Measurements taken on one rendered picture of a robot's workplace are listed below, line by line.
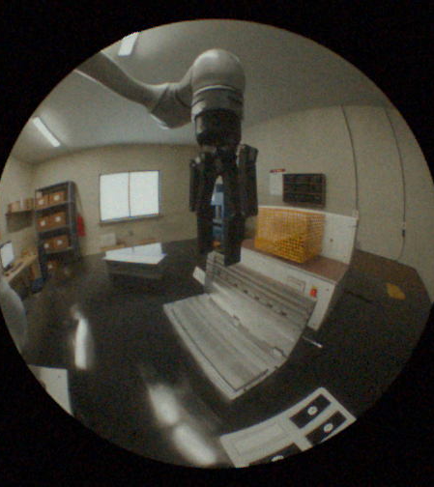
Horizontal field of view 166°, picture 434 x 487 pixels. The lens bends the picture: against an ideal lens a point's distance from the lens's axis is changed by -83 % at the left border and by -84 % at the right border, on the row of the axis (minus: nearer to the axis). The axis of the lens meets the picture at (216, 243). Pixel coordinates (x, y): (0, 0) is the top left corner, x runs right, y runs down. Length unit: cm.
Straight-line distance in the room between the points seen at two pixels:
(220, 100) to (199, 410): 57
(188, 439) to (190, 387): 16
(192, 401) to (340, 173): 222
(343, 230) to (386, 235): 140
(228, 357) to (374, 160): 216
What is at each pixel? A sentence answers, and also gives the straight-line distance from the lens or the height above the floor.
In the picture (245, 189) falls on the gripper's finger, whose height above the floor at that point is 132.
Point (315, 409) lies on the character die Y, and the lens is 44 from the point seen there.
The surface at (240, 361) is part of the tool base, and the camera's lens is 46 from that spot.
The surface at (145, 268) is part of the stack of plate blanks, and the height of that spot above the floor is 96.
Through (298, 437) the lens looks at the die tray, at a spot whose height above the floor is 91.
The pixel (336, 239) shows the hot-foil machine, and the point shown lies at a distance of 72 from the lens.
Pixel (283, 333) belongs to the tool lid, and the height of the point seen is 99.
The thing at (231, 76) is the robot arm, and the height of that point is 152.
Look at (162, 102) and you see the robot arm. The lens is 40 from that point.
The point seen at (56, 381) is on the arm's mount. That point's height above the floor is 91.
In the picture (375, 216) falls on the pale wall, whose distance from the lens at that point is 205.
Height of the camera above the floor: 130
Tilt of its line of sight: 15 degrees down
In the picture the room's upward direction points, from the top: straight up
